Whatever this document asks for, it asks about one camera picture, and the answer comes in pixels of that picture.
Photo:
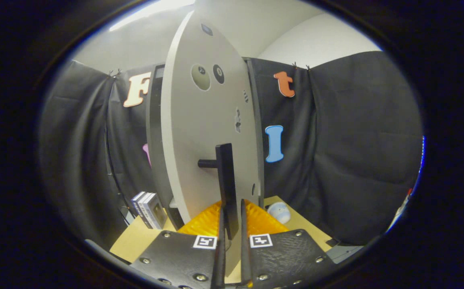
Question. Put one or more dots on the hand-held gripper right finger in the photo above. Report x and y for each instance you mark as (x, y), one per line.
(246, 257)

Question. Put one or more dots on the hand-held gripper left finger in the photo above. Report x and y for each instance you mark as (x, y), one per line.
(220, 261)

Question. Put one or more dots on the white cabinet door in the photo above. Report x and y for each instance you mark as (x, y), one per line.
(199, 140)

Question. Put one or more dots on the white rounded object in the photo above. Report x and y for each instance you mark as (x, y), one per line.
(279, 212)

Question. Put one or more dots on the grey cover book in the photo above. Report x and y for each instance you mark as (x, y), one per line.
(156, 210)

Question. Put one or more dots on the white spine book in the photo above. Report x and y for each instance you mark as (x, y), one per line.
(143, 206)

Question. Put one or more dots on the blue spine book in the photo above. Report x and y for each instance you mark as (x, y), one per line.
(135, 202)

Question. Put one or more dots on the grey cabinet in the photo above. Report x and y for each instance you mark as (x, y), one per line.
(154, 140)

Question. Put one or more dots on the black backdrop cloth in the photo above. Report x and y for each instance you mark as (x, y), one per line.
(356, 140)

